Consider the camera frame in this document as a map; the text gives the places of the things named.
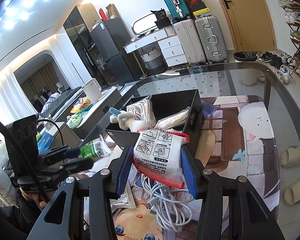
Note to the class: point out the white plush rabbit toy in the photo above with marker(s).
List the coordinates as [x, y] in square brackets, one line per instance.
[127, 121]

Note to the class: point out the black storage box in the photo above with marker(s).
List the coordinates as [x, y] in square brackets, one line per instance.
[180, 110]

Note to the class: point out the black handbag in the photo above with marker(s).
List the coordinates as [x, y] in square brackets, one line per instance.
[162, 19]

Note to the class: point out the teal suitcase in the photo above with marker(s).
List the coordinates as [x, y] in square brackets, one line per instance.
[179, 9]

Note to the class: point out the stack of shoe boxes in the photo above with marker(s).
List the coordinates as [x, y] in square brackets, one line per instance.
[198, 8]

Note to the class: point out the clear plastic bag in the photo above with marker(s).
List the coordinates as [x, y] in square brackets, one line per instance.
[126, 200]

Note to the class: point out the black refrigerator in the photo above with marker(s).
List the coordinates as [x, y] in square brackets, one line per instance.
[110, 37]

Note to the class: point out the silver suitcase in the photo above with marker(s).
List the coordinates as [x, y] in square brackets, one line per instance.
[212, 39]

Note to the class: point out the white suitcase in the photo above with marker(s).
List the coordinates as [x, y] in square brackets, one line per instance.
[190, 41]

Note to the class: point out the anime printed desk mat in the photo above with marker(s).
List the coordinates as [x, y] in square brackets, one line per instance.
[238, 184]

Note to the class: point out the black dark glass cabinet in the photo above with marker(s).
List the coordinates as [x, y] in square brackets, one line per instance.
[78, 26]

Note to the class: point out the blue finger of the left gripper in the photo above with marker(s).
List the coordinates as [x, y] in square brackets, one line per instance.
[78, 165]
[72, 153]

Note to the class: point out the green snack packet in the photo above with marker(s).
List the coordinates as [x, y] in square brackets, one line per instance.
[95, 149]

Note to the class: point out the white drawer desk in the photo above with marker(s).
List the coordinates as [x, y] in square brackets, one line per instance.
[168, 42]

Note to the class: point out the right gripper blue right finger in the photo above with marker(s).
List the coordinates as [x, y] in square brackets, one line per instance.
[189, 171]

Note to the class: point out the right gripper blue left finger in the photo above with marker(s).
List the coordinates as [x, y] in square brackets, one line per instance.
[123, 170]

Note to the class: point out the oval mirror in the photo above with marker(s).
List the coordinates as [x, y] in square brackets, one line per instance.
[144, 24]

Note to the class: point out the white electric kettle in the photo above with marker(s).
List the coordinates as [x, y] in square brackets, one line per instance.
[92, 90]

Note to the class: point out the left hand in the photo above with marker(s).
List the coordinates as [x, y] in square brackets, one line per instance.
[35, 197]

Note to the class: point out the grey side cabinet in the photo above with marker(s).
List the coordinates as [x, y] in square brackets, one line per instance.
[94, 115]

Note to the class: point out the red white wipes pack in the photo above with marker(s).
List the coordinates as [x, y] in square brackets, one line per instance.
[157, 155]

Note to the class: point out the wooden door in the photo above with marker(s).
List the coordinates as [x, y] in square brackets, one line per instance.
[250, 25]

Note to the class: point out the grey white laundry basket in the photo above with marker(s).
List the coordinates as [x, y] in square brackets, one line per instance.
[152, 59]

